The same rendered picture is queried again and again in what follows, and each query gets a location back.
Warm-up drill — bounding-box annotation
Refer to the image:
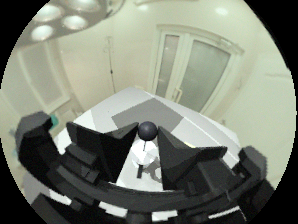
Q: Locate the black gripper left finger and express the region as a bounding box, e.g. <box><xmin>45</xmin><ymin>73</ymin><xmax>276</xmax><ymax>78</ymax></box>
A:
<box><xmin>67</xmin><ymin>121</ymin><xmax>138</xmax><ymax>184</ymax></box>

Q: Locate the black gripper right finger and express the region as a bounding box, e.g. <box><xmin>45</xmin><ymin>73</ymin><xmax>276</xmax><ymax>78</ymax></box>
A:
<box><xmin>157</xmin><ymin>127</ymin><xmax>227</xmax><ymax>192</ymax></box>

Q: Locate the glass french press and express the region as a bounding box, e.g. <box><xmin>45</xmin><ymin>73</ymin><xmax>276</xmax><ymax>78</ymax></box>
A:
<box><xmin>129</xmin><ymin>121</ymin><xmax>158</xmax><ymax>180</ymax></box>

